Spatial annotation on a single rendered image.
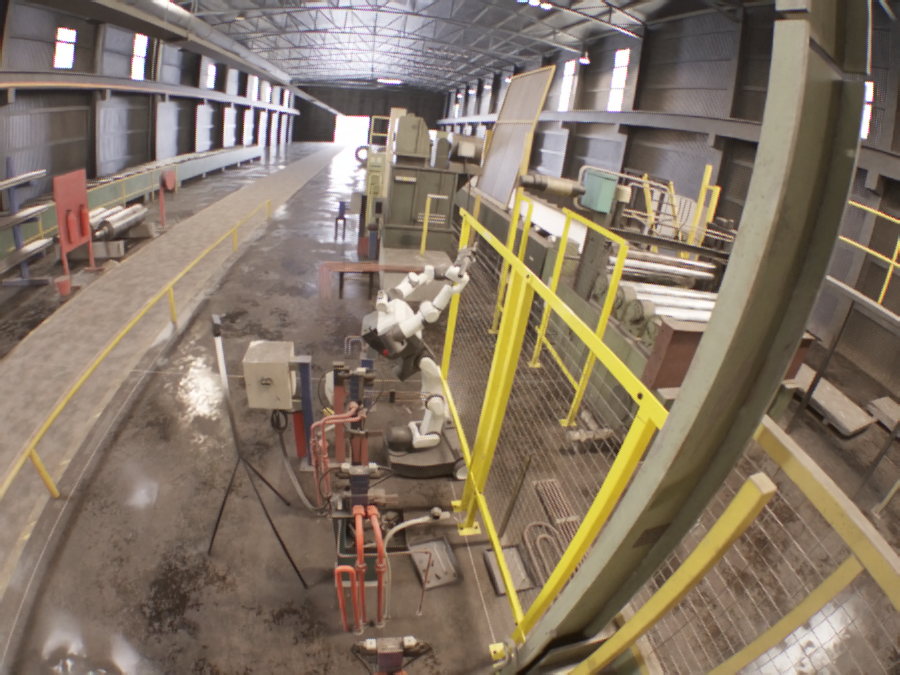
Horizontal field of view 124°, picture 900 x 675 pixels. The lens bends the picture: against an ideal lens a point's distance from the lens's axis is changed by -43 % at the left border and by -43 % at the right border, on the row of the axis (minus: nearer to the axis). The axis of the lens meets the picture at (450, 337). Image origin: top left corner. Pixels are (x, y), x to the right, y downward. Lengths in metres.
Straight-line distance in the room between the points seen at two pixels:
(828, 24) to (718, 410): 0.77
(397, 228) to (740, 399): 5.95
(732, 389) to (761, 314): 0.16
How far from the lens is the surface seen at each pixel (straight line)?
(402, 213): 6.46
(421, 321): 2.33
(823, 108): 0.85
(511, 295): 2.08
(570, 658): 1.71
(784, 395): 5.28
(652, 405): 1.13
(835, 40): 0.92
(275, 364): 2.71
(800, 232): 0.83
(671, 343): 3.47
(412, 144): 6.40
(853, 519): 0.98
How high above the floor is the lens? 2.37
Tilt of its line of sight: 27 degrees down
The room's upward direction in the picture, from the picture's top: 9 degrees clockwise
